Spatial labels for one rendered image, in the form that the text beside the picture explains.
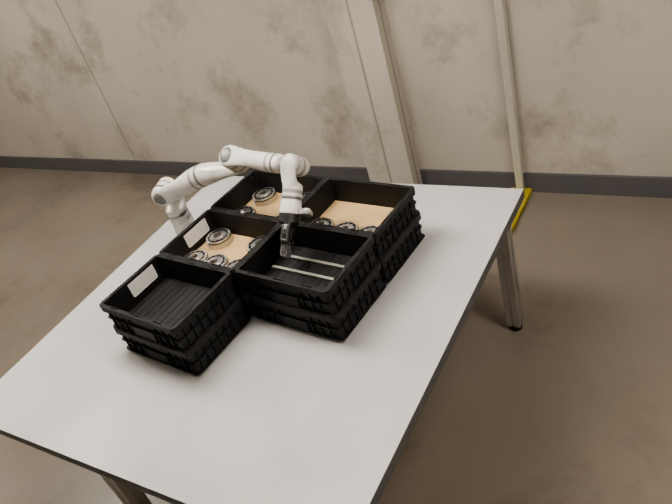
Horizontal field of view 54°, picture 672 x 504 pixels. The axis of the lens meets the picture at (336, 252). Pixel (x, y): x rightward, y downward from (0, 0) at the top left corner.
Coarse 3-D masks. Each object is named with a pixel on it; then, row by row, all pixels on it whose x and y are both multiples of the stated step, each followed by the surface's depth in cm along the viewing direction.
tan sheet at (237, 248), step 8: (232, 240) 258; (240, 240) 257; (248, 240) 255; (200, 248) 260; (208, 248) 258; (224, 248) 255; (232, 248) 254; (240, 248) 252; (232, 256) 249; (240, 256) 247
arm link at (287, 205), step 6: (282, 198) 222; (288, 198) 220; (294, 198) 221; (282, 204) 221; (288, 204) 220; (294, 204) 220; (300, 204) 222; (282, 210) 220; (288, 210) 220; (294, 210) 220; (300, 210) 221; (306, 210) 218; (306, 216) 226
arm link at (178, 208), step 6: (162, 180) 267; (168, 180) 267; (180, 198) 273; (174, 204) 274; (180, 204) 273; (168, 210) 273; (174, 210) 272; (180, 210) 272; (186, 210) 275; (168, 216) 274; (174, 216) 273; (180, 216) 273
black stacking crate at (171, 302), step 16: (160, 272) 247; (176, 272) 243; (192, 272) 236; (208, 272) 230; (128, 288) 236; (160, 288) 245; (176, 288) 242; (192, 288) 239; (208, 288) 236; (224, 288) 222; (112, 304) 232; (128, 304) 237; (144, 304) 239; (160, 304) 236; (176, 304) 234; (192, 304) 231; (208, 304) 218; (224, 304) 224; (128, 320) 222; (160, 320) 229; (176, 320) 226; (192, 320) 213; (208, 320) 219; (144, 336) 223; (160, 336) 217; (176, 336) 209; (192, 336) 214
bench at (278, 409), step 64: (448, 192) 269; (512, 192) 257; (448, 256) 236; (512, 256) 270; (64, 320) 268; (256, 320) 235; (384, 320) 218; (448, 320) 210; (512, 320) 291; (0, 384) 245; (64, 384) 235; (128, 384) 226; (192, 384) 217; (256, 384) 209; (320, 384) 202; (384, 384) 195; (64, 448) 209; (128, 448) 202; (192, 448) 195; (256, 448) 189; (320, 448) 183; (384, 448) 177
